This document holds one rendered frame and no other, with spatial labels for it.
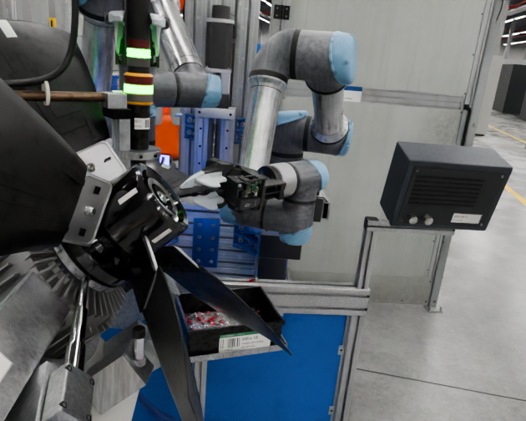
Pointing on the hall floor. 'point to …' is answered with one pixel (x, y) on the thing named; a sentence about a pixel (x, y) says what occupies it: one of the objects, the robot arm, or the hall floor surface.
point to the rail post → (349, 367)
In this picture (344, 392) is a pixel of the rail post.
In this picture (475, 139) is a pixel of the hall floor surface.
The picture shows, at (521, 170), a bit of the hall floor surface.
